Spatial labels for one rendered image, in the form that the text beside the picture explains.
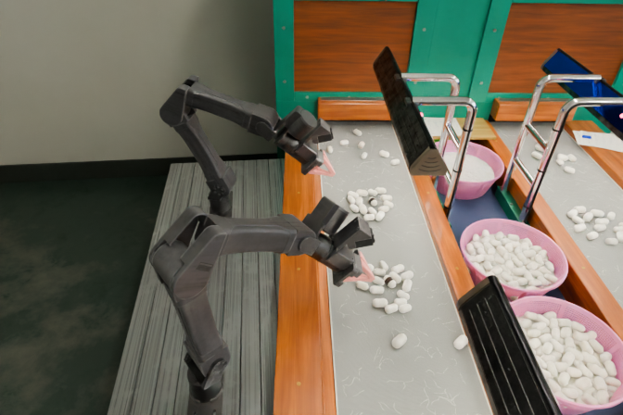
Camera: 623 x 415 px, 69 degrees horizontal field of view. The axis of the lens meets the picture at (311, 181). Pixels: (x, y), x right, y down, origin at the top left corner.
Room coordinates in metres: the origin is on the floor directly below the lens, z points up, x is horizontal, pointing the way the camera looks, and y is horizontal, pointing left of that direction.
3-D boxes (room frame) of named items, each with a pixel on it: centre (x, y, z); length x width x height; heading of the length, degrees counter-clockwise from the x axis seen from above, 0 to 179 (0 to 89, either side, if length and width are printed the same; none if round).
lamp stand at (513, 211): (1.13, -0.72, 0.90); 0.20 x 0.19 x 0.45; 2
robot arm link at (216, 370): (0.52, 0.21, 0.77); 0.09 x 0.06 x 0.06; 41
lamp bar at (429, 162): (1.12, -0.24, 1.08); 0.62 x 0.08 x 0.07; 2
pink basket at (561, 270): (0.86, -0.53, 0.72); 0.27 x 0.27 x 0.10
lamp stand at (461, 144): (1.12, -0.32, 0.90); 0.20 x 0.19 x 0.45; 2
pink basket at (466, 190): (1.30, -0.52, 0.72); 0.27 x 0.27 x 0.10
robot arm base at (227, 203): (1.11, 0.29, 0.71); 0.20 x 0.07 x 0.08; 7
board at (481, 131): (1.52, -0.51, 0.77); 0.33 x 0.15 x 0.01; 92
